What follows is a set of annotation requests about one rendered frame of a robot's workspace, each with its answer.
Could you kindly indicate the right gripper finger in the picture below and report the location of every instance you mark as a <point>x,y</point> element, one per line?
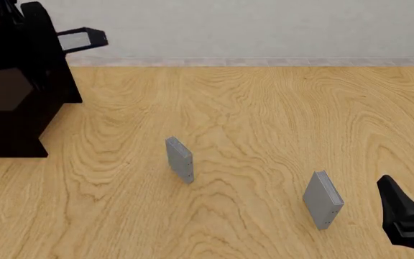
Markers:
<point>397,202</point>

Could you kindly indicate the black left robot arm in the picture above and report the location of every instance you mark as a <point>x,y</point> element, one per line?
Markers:
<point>9,121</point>

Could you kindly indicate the large grey book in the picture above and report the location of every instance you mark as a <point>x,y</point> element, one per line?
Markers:
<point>318,201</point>

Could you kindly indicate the small grey book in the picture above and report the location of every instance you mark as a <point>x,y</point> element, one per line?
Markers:
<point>179,162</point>

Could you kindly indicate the small flat grey plate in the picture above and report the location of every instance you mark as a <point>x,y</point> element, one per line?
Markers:
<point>74,40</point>

